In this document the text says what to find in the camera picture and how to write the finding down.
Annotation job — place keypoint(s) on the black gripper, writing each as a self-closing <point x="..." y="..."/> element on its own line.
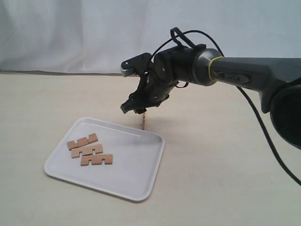
<point x="168" y="68"/>

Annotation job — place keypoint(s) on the notched wooden piece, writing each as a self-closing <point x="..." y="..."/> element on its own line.
<point x="143" y="120"/>
<point x="86" y="150"/>
<point x="82" y="141"/>
<point x="97" y="159"/>

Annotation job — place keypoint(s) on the white rectangular plastic tray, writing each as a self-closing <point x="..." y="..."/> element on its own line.
<point x="126" y="168"/>

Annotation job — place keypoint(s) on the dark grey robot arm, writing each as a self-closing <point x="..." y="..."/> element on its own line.
<point x="277" y="81"/>

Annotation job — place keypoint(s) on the white backdrop cloth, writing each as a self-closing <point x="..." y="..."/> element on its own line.
<point x="95" y="36"/>

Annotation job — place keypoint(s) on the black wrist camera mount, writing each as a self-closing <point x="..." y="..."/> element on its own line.
<point x="137" y="65"/>

